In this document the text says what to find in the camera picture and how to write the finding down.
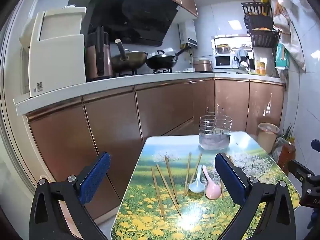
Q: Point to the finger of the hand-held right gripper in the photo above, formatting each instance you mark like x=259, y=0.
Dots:
x=300, y=171
x=316, y=146

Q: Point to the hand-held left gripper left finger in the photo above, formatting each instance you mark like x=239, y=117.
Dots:
x=96, y=177

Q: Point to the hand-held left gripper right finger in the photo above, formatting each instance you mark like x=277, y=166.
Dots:
x=230, y=177

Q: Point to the pink soup spoon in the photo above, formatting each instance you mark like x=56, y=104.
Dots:
x=212, y=192

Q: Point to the light blue soup spoon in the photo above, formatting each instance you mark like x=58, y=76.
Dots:
x=196, y=187

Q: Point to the bunch of bamboo chopsticks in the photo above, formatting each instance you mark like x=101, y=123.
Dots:
x=171, y=180

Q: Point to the person's right hand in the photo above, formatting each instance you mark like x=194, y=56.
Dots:
x=315, y=218

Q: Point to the clear plastic bag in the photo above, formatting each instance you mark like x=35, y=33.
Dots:
x=277, y=147

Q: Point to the beige trash bin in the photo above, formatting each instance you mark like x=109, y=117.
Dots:
x=267, y=140

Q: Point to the white kitchen countertop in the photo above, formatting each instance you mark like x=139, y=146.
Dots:
x=100, y=87

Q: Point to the copper kitchen base cabinet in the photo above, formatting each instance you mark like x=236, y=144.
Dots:
x=162, y=110

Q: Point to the teal package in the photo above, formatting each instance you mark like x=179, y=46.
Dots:
x=282, y=57

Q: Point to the yellow detergent bottle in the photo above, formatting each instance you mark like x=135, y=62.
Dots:
x=261, y=68

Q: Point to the hanging white plastic bags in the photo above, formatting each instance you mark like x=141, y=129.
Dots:
x=295, y=42

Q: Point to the black kettle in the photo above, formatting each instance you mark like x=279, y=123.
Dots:
x=239, y=62

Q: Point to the copper rice cooker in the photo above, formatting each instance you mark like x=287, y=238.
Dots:
x=203, y=66

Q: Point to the rose gold thermos kettle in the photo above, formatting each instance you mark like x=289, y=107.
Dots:
x=93, y=62

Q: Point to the white microwave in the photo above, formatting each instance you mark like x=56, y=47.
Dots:
x=222, y=61

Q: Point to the blue cloth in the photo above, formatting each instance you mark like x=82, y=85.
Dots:
x=241, y=53

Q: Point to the cream plastic rice bin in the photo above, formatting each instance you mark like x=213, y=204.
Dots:
x=57, y=60

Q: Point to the brass wok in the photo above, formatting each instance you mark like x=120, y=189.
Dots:
x=132, y=58

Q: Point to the gas stove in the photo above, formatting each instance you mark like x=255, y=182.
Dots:
x=162, y=71

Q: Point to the steel pot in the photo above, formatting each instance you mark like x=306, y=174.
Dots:
x=222, y=49

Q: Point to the kitchen window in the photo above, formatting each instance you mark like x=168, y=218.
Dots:
x=235, y=42

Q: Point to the black wok with lid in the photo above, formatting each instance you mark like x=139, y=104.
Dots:
x=162, y=61

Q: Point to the white water heater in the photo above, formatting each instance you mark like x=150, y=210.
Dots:
x=187, y=32

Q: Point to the black range hood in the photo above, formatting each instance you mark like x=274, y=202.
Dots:
x=135, y=12

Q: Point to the black wall rack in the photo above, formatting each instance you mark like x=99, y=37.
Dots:
x=262, y=38

